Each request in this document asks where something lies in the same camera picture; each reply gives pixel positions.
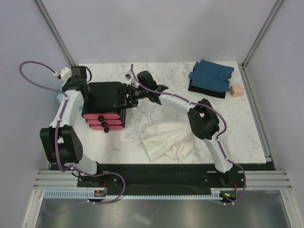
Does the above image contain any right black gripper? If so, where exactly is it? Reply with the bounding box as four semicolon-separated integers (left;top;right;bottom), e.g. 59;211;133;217
113;85;147;111

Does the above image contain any black pink drawer box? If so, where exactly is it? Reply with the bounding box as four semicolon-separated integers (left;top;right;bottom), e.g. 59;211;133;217
81;82;126;133

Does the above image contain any white t shirt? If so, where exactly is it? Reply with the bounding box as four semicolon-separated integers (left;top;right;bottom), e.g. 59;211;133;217
141;122;200;162

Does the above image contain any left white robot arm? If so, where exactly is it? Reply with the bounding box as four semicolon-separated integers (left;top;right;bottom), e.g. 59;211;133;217
39;66;104;187

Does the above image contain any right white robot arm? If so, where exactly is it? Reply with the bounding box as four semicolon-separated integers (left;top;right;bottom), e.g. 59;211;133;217
113;70;237;187

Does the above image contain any folded teal t shirt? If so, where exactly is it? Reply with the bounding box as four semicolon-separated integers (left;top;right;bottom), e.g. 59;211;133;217
189;59;234;92

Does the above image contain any small pink cube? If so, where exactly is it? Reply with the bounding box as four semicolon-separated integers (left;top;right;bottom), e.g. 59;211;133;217
229;84;244;97

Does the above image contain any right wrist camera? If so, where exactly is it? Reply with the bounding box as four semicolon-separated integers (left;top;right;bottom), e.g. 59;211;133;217
125;70;133;82

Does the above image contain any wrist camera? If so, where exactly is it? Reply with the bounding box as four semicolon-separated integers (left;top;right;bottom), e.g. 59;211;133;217
125;70;133;82
53;67;72;83

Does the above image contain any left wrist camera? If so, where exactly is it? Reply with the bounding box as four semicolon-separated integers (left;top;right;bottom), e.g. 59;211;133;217
53;67;72;83

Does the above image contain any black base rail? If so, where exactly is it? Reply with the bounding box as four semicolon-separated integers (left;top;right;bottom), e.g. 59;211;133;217
69;162;275;203

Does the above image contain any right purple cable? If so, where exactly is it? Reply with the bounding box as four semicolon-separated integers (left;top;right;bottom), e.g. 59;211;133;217
130;63;247;205

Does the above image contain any purple cable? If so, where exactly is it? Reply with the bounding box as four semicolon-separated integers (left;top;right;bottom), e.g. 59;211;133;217
19;61;126;205
130;63;247;205

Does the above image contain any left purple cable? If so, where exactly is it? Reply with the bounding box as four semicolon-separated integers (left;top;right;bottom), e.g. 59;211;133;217
19;61;126;205

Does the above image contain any white slotted cable duct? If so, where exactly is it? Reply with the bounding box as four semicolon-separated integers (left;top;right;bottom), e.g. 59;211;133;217
43;189;223;200

